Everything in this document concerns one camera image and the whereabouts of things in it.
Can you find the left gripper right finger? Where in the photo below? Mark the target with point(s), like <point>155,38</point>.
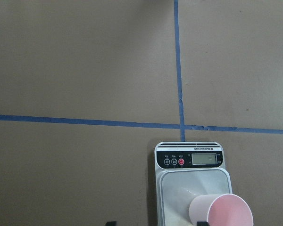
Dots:
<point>202,223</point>

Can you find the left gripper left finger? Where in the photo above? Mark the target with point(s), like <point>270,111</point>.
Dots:
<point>111,223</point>

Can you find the white digital kitchen scale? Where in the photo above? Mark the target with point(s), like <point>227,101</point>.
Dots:
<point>183,171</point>

